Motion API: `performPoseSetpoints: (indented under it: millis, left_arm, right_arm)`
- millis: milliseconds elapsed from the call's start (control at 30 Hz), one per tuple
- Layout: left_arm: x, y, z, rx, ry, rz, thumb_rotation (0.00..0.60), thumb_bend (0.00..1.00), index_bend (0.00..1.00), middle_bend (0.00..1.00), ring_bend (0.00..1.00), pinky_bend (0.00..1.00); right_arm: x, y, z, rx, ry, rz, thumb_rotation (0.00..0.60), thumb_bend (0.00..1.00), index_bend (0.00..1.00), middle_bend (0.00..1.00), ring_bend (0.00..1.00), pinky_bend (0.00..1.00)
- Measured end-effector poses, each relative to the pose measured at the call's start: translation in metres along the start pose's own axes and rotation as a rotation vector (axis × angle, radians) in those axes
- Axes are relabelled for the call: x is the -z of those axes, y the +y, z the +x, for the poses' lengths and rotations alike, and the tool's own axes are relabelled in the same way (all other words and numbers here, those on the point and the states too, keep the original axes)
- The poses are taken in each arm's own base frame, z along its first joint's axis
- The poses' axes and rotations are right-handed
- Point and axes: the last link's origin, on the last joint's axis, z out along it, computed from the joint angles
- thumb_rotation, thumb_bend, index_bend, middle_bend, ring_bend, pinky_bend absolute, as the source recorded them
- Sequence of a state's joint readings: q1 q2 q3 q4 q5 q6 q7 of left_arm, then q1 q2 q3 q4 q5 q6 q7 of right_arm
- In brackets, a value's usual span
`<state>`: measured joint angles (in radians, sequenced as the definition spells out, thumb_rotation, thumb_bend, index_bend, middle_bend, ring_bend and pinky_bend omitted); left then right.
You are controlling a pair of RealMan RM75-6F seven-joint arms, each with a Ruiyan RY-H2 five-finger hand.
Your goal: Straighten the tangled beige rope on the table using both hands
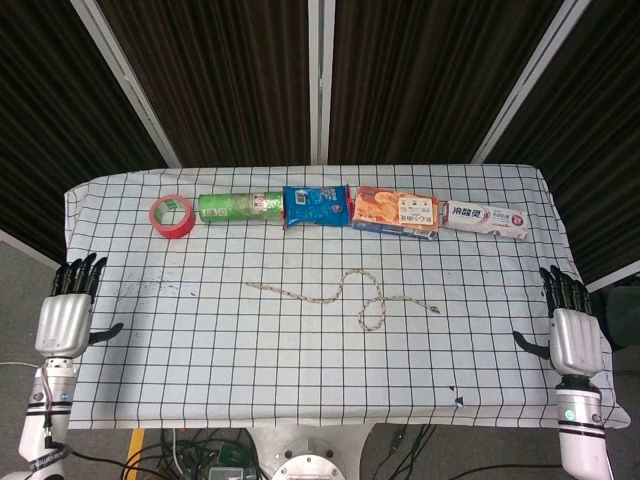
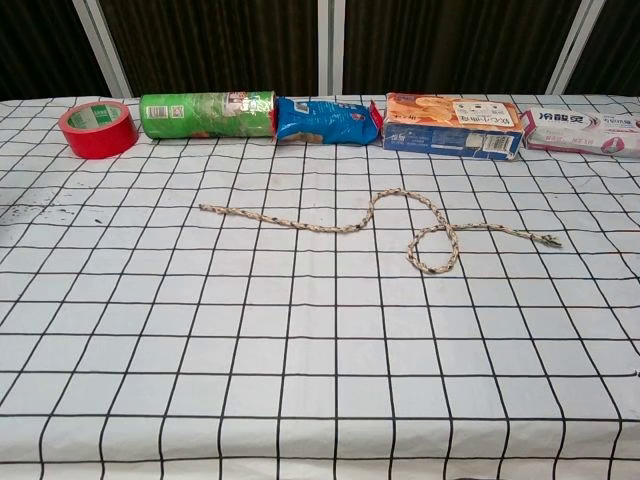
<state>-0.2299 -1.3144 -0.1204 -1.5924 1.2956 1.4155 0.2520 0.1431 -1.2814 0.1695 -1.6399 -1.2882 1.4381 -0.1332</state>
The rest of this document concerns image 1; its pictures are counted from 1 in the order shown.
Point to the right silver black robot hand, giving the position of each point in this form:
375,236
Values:
577,340

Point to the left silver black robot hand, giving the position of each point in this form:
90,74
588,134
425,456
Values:
62,320

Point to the silver robot base flange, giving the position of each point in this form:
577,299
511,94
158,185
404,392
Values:
305,450

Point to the dark floor object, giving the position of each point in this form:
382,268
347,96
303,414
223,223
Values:
622,315

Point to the red tape roll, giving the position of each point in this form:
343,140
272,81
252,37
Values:
172,231

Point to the yellow floor tape strip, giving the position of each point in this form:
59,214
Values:
136,445

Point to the white toothpaste box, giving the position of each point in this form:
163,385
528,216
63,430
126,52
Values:
480,217

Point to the dark brown partition panel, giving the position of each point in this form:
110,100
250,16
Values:
50,125
415,75
225,75
600,125

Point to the green chips can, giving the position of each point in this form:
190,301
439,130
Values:
235,207

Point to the green circuit board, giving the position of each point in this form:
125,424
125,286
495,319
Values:
232,452

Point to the grey electronic box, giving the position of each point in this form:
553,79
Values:
230,474

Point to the orange cracker box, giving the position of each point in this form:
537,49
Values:
380,207

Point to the white black grid tablecloth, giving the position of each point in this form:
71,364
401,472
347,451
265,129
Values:
300,360

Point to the blue cookie packet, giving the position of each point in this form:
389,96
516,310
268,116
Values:
315,207

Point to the white low partition rail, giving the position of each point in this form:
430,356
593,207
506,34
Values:
615,281
30,249

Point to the white slanted partition post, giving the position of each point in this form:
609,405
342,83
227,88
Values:
530,75
125,80

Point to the white upright partition post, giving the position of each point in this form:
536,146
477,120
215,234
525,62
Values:
320,75

